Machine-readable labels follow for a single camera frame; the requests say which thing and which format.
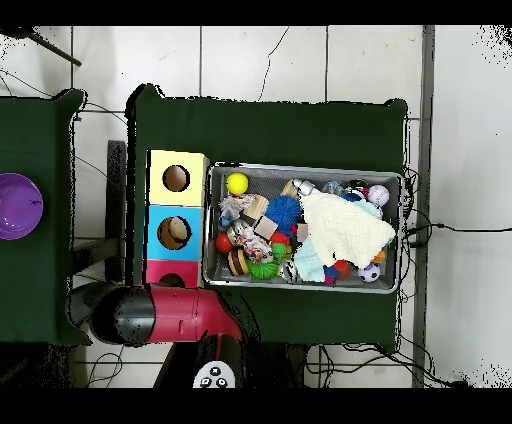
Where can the cream muslin cloth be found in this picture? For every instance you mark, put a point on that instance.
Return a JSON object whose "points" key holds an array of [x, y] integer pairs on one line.
{"points": [[344, 232]]}

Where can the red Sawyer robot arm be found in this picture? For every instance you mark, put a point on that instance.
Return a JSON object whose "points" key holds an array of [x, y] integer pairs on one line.
{"points": [[188, 316]]}

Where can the shallow clear mesh bin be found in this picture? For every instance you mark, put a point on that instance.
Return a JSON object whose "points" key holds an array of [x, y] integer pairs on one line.
{"points": [[214, 188]]}

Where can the wooden three-hole sorting box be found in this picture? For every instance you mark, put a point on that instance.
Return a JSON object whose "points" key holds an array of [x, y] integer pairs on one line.
{"points": [[192, 248]]}

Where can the blue spiky ball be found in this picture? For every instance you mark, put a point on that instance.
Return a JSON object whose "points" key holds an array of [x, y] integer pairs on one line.
{"points": [[283, 211]]}

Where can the yellow ball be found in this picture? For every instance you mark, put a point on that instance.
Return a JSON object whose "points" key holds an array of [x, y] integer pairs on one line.
{"points": [[237, 183]]}

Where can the red-orange ball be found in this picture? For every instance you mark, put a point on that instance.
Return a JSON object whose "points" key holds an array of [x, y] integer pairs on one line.
{"points": [[224, 244]]}

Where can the brown striped burger toy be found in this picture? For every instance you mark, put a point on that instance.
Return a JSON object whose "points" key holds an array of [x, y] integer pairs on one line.
{"points": [[238, 262]]}

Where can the silver plastic toy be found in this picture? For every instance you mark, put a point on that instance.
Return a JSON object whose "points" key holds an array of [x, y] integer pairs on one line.
{"points": [[304, 186]]}

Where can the dark green tablecloth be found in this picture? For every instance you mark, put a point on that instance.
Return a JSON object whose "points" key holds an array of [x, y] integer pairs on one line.
{"points": [[36, 140], [272, 132]]}

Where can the white baseball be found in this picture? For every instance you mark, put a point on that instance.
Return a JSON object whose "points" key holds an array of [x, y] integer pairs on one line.
{"points": [[378, 195]]}

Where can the small soccer ball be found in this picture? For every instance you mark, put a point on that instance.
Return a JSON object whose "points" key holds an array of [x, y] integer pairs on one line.
{"points": [[368, 272]]}

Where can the purple round disc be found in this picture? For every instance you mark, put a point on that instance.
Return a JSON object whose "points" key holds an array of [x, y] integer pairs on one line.
{"points": [[18, 206]]}

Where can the black tripod leg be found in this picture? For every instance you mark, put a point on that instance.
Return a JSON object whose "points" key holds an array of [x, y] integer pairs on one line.
{"points": [[52, 48]]}

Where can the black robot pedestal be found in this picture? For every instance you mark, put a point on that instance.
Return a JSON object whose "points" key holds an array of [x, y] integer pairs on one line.
{"points": [[280, 366]]}

